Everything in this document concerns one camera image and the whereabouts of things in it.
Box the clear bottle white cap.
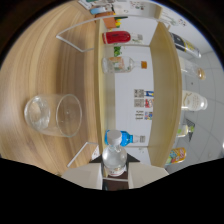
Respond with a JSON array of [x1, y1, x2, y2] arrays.
[[101, 129, 128, 178]]

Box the silver soda water can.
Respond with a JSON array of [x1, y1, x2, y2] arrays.
[[169, 32, 202, 59]]

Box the white booklet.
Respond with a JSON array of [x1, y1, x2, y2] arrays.
[[91, 145, 101, 161]]

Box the yellow colourful can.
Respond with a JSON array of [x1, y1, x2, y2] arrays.
[[166, 147, 187, 166]]

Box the blue liquid bottle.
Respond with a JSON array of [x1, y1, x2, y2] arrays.
[[104, 129, 147, 148]]

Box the clear bottle green cap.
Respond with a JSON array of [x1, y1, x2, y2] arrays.
[[176, 123, 192, 138]]

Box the clear drinking glass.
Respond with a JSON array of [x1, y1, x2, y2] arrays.
[[23, 93, 83, 138]]

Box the wooden two-tier shelf rack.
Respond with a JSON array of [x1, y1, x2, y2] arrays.
[[55, 13, 183, 168]]

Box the clear bottle orange cap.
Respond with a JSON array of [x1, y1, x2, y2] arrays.
[[101, 55, 148, 74]]

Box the tall glass jar cork lid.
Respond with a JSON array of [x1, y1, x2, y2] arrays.
[[179, 56, 207, 81]]

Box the green potted plant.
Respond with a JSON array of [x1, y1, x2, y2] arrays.
[[113, 45, 122, 57]]

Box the red liquid bottle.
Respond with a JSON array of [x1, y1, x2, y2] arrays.
[[102, 30, 144, 45]]

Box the small blue white bottle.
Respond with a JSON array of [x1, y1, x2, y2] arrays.
[[90, 7, 105, 15]]

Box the wall posters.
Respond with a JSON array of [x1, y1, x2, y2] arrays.
[[134, 88, 155, 121]]

